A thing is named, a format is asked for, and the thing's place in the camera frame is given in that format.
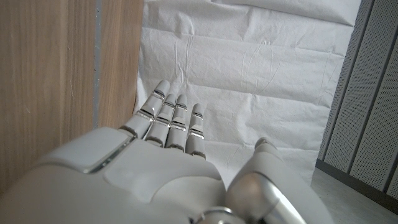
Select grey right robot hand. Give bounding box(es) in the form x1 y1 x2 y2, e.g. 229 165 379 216
0 80 335 224

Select white cloth curtain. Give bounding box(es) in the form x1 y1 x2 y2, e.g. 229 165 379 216
133 0 363 187

